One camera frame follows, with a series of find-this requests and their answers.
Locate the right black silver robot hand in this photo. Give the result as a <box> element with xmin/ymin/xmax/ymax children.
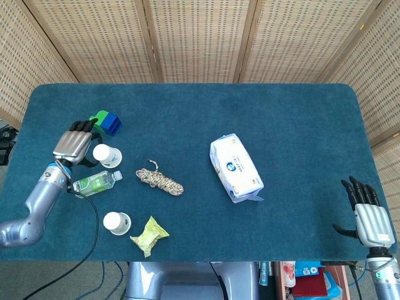
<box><xmin>332</xmin><ymin>176</ymin><xmax>396</xmax><ymax>250</ymax></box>

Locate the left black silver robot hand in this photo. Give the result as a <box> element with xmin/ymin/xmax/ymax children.
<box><xmin>52</xmin><ymin>117</ymin><xmax>103</xmax><ymax>168</ymax></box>

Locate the green flower white paper cup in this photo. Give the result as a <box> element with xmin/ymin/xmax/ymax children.
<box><xmin>92</xmin><ymin>143</ymin><xmax>123</xmax><ymax>169</ymax></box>

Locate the green toy building block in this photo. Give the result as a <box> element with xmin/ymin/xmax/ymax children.
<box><xmin>89</xmin><ymin>110</ymin><xmax>109</xmax><ymax>135</ymax></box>

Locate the blue toy building block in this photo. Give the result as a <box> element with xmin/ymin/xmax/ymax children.
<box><xmin>99</xmin><ymin>112</ymin><xmax>123</xmax><ymax>138</ymax></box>

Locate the green label water bottle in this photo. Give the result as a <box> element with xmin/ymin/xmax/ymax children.
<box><xmin>72</xmin><ymin>170</ymin><xmax>123</xmax><ymax>197</ymax></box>

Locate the blue flower white paper cup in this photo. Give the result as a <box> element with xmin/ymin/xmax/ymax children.
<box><xmin>107</xmin><ymin>149</ymin><xmax>123</xmax><ymax>169</ymax></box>

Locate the black equipment beside table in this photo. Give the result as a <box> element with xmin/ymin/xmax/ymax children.
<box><xmin>0</xmin><ymin>123</ymin><xmax>19</xmax><ymax>166</ymax></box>

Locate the blue plastic basket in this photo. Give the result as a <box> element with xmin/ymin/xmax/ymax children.
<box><xmin>324</xmin><ymin>271</ymin><xmax>344</xmax><ymax>300</ymax></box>

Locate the dandelion print white paper cup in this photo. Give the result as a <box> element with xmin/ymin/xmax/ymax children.
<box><xmin>102</xmin><ymin>211</ymin><xmax>133</xmax><ymax>236</ymax></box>

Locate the red box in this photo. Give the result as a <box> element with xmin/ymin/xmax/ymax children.
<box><xmin>292</xmin><ymin>267</ymin><xmax>329</xmax><ymax>298</ymax></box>

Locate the yellow-green snack bag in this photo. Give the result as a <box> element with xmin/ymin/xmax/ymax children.
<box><xmin>129</xmin><ymin>215</ymin><xmax>171</xmax><ymax>259</ymax></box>

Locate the teal table mat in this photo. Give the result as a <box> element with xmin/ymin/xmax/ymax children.
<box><xmin>0</xmin><ymin>82</ymin><xmax>399</xmax><ymax>263</ymax></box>

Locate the white tissue pack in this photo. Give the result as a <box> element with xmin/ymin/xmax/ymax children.
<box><xmin>209</xmin><ymin>133</ymin><xmax>265</xmax><ymax>204</ymax></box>

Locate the woven wooden folding screen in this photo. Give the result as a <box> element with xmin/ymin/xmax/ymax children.
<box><xmin>0</xmin><ymin>0</ymin><xmax>400</xmax><ymax>241</ymax></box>

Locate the silver robot torso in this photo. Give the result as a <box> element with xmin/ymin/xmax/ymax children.
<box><xmin>124</xmin><ymin>261</ymin><xmax>260</xmax><ymax>300</ymax></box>

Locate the wooden shelf frame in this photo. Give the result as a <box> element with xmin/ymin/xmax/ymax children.
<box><xmin>274</xmin><ymin>261</ymin><xmax>351</xmax><ymax>300</ymax></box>

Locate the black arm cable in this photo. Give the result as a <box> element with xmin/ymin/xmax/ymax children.
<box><xmin>21</xmin><ymin>187</ymin><xmax>100</xmax><ymax>300</ymax></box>

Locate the beige braided rope bundle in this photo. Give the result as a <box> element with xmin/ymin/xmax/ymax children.
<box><xmin>135</xmin><ymin>159</ymin><xmax>185</xmax><ymax>197</ymax></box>

